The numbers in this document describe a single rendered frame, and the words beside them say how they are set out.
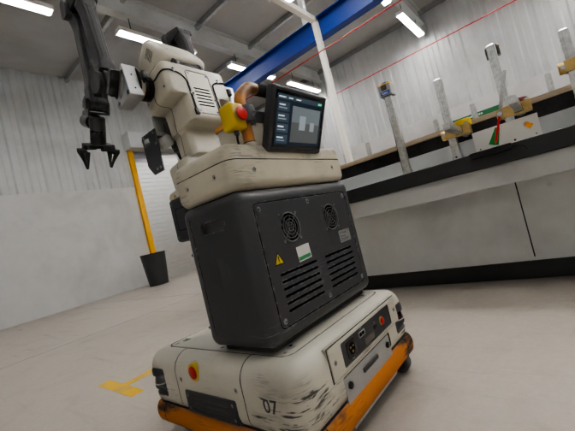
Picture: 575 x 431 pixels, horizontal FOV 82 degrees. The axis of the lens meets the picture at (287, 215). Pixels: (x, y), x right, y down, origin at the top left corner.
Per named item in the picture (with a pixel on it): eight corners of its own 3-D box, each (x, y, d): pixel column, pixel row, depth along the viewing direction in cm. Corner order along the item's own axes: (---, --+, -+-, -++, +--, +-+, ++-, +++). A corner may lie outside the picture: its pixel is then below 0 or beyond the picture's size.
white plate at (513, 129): (542, 133, 144) (536, 112, 144) (477, 153, 160) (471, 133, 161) (542, 134, 144) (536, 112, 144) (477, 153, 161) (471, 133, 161)
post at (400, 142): (411, 172, 181) (390, 94, 183) (402, 174, 185) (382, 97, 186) (413, 172, 185) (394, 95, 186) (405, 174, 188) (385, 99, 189)
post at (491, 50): (520, 142, 150) (493, 41, 151) (512, 144, 152) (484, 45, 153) (521, 142, 152) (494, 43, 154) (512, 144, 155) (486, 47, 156)
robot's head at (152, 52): (209, 62, 132) (188, 50, 139) (161, 49, 116) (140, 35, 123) (199, 97, 139) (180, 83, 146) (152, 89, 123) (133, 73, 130)
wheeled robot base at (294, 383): (419, 352, 115) (401, 283, 116) (321, 493, 67) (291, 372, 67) (280, 344, 158) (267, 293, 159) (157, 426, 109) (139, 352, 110)
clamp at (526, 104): (532, 109, 145) (530, 97, 145) (497, 121, 153) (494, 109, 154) (533, 110, 149) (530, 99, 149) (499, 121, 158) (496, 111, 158)
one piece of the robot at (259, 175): (384, 319, 117) (328, 95, 120) (290, 408, 75) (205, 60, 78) (310, 319, 139) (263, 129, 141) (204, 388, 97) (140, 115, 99)
